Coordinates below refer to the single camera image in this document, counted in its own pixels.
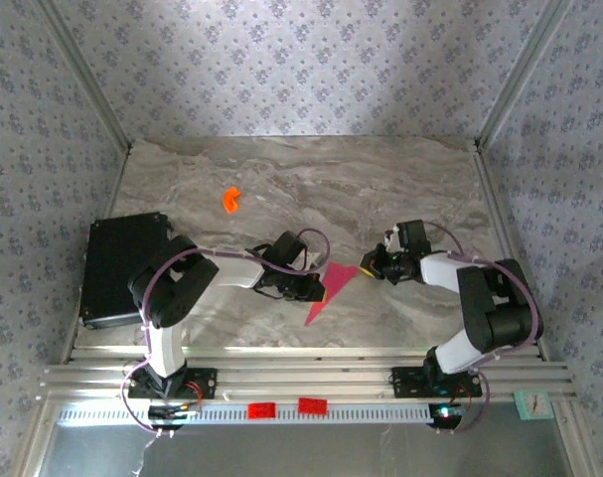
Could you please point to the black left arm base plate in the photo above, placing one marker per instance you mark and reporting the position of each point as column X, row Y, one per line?
column 206, row 382

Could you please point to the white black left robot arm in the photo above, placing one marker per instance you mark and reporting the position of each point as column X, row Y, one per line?
column 164, row 348

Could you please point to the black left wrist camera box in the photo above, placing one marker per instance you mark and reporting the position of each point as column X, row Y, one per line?
column 288, row 247

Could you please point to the right controller circuit board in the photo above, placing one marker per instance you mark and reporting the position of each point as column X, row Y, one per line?
column 445, row 412

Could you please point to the left controller circuit board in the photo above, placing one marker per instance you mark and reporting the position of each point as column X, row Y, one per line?
column 169, row 411

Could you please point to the aluminium table side rail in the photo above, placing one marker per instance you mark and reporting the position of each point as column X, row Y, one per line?
column 116, row 189
column 502, row 223

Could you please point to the aluminium corner post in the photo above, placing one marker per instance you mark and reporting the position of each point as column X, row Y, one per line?
column 523, row 74
column 84, row 74

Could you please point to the orange plastic piece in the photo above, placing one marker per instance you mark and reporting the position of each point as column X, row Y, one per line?
column 230, row 200

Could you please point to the small teal square clock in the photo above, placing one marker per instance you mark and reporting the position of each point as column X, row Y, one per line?
column 533, row 405

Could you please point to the red tape piece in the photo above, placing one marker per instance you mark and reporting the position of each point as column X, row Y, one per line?
column 261, row 410
column 313, row 406

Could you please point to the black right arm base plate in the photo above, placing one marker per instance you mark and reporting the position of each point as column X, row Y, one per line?
column 405, row 382

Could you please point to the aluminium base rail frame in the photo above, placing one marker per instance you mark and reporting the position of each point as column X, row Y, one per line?
column 306, row 377

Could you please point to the controller circuit board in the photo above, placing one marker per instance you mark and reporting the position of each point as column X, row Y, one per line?
column 169, row 411
column 445, row 412

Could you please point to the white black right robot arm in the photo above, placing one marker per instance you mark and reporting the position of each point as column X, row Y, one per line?
column 455, row 355

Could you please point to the pink cloth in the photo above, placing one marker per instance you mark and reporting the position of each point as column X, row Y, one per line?
column 338, row 278

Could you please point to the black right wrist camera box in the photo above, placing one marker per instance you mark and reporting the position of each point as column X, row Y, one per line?
column 412, row 236

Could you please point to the shiny metal panel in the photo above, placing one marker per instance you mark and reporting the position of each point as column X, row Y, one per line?
column 331, row 452

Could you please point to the black flat case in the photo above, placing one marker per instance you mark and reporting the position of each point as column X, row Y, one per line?
column 102, row 258

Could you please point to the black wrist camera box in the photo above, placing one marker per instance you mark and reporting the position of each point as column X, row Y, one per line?
column 288, row 247
column 412, row 236

